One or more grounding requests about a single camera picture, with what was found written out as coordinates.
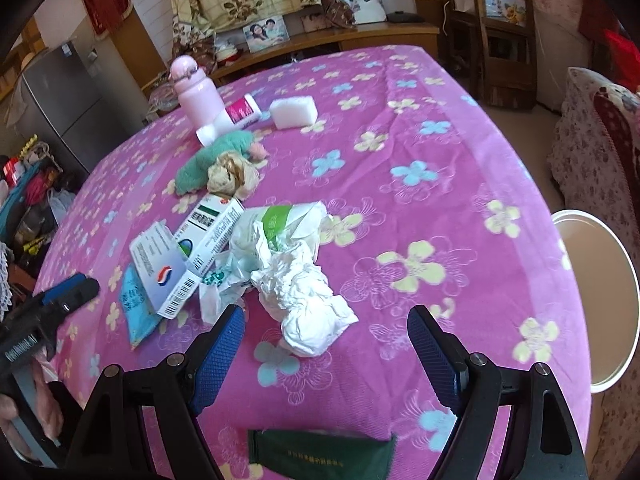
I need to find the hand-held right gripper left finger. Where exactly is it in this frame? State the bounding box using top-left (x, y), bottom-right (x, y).
top-left (67, 304), bottom-right (246, 480)

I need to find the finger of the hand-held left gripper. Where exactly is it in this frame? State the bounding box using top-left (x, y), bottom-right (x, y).
top-left (42, 273), bottom-right (86, 307)
top-left (49, 278), bottom-right (101, 318)

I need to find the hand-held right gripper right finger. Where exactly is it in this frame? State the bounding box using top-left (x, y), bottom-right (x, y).
top-left (406, 304), bottom-right (591, 480)

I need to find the light blue packet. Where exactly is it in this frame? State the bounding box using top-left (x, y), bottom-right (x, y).
top-left (121, 265), bottom-right (166, 351)

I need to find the white teal-print wrapper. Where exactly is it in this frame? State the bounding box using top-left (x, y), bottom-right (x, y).
top-left (199, 252), bottom-right (251, 326)

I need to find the blue white carton box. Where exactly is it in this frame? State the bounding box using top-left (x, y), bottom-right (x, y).
top-left (129, 221), bottom-right (201, 320)

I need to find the white tissue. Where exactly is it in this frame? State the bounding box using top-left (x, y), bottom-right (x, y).
top-left (250, 247), bottom-right (360, 358)

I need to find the green white medicine box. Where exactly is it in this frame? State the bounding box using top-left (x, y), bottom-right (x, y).
top-left (172, 195), bottom-right (246, 281)

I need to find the white green plastic wrapper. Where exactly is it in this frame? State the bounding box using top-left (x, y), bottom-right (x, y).
top-left (227, 201), bottom-right (335, 281)

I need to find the white bucket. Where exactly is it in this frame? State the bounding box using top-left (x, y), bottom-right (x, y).
top-left (550, 210), bottom-right (640, 393)

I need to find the beige wrapper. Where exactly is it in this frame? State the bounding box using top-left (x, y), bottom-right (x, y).
top-left (206, 151), bottom-right (260, 198)

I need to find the person's left hand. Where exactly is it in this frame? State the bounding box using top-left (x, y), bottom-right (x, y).
top-left (30, 359), bottom-right (67, 445)

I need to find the pile of bags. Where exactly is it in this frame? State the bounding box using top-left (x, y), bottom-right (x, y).
top-left (0, 135), bottom-right (76, 261)

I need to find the pink floral blanket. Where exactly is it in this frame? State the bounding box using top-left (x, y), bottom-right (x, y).
top-left (32, 45), bottom-right (593, 480)

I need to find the teal plush toy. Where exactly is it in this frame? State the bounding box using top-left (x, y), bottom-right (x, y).
top-left (175, 130), bottom-right (268, 195)

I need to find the grey refrigerator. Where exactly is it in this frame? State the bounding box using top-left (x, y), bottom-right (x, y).
top-left (20, 39), bottom-right (148, 176)

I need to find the pink water bottle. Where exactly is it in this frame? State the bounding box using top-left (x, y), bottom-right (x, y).
top-left (169, 56), bottom-right (217, 128)

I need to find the white tube with pink label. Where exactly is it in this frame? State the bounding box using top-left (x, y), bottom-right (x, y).
top-left (196, 95), bottom-right (261, 147)

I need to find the sofa with floral cover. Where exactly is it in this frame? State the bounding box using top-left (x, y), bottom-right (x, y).
top-left (547, 67), bottom-right (640, 480)

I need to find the white sponge block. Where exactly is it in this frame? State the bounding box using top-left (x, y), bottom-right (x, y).
top-left (269, 96), bottom-right (318, 131)

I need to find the red white pot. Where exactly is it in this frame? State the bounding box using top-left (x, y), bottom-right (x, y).
top-left (215, 42), bottom-right (246, 63)

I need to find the wooden chair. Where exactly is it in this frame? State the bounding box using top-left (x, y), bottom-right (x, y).
top-left (432, 0), bottom-right (538, 111)

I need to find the framed couple photo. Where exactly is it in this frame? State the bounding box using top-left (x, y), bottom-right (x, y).
top-left (243, 16), bottom-right (290, 54)

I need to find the wooden cabinet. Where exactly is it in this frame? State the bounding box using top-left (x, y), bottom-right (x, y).
top-left (142, 10), bottom-right (441, 106)

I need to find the red cloth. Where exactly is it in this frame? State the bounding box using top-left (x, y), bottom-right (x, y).
top-left (602, 30), bottom-right (640, 91)

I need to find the unframed portrait picture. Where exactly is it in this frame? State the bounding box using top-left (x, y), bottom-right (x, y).
top-left (340, 0), bottom-right (386, 23)

